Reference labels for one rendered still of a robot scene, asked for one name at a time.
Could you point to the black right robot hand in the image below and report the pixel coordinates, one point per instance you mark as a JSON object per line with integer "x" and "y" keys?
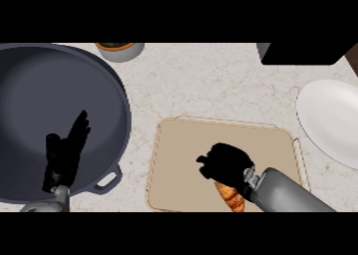
{"x": 225, "y": 164}

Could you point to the golden brown croissant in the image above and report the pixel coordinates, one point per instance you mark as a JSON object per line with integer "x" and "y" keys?
{"x": 231, "y": 198}

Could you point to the white plate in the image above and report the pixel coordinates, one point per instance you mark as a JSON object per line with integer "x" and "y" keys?
{"x": 336, "y": 119}

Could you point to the black appliance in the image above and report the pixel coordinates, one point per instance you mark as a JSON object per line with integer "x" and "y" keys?
{"x": 303, "y": 53}

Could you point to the dark grey cast iron pot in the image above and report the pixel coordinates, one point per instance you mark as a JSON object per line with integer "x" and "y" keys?
{"x": 24, "y": 99}

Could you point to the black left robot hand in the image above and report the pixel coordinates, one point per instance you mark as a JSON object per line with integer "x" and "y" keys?
{"x": 63, "y": 156}

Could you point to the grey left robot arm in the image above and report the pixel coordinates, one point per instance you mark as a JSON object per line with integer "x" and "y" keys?
{"x": 50, "y": 202}

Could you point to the beige tray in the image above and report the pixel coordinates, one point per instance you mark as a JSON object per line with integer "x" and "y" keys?
{"x": 185, "y": 166}

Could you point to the grey plant pot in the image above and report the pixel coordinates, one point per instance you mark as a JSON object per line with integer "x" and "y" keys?
{"x": 120, "y": 52}

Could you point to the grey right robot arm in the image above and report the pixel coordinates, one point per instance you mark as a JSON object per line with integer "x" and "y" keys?
{"x": 284, "y": 194}

